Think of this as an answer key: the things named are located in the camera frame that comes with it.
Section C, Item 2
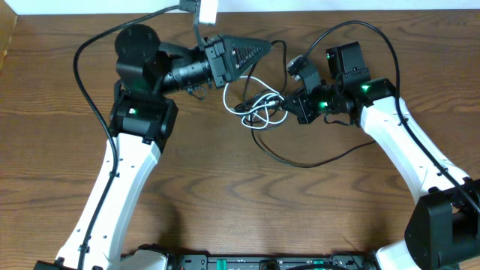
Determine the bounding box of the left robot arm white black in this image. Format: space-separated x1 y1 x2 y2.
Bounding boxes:
35 24 272 269

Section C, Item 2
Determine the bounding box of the long black cable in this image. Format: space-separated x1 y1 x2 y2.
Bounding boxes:
239 39 377 169

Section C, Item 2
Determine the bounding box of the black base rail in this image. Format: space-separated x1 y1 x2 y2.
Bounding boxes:
163 253 378 270

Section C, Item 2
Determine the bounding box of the white usb cable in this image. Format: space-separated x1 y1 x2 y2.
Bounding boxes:
222 75 289 131

